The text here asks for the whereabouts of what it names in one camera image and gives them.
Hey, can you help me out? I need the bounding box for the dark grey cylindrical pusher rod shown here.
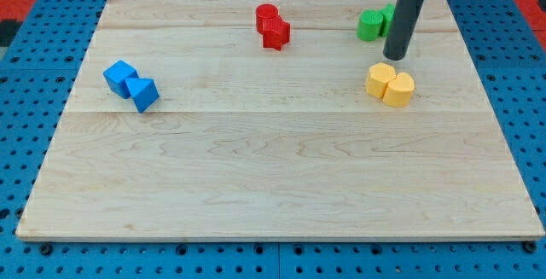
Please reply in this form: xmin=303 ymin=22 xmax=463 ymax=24
xmin=383 ymin=0 xmax=424 ymax=61

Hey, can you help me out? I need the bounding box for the yellow hexagon block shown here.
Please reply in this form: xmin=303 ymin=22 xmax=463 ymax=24
xmin=365 ymin=62 xmax=396 ymax=98

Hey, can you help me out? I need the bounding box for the yellow heart block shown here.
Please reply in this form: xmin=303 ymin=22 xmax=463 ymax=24
xmin=382 ymin=73 xmax=415 ymax=108

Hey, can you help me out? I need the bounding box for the light wooden board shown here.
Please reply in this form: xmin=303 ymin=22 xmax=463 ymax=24
xmin=16 ymin=0 xmax=544 ymax=242

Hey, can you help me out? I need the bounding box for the green block behind rod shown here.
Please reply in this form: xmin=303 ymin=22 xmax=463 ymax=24
xmin=379 ymin=3 xmax=395 ymax=38

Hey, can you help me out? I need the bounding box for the green cylinder block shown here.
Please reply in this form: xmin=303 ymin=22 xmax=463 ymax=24
xmin=356 ymin=9 xmax=383 ymax=42

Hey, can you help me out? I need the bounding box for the red star block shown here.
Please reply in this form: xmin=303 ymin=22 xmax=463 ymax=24
xmin=262 ymin=16 xmax=291 ymax=50

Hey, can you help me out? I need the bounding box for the red cylinder block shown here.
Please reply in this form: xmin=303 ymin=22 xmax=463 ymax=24
xmin=255 ymin=3 xmax=279 ymax=34

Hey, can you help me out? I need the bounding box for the blue triangular block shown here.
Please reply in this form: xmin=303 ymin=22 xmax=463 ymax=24
xmin=125 ymin=78 xmax=160 ymax=113

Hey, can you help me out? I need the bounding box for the blue cube block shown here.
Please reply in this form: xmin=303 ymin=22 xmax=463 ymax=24
xmin=103 ymin=61 xmax=138 ymax=99

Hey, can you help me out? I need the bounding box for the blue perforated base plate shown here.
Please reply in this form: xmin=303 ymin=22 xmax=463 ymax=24
xmin=1 ymin=0 xmax=545 ymax=278

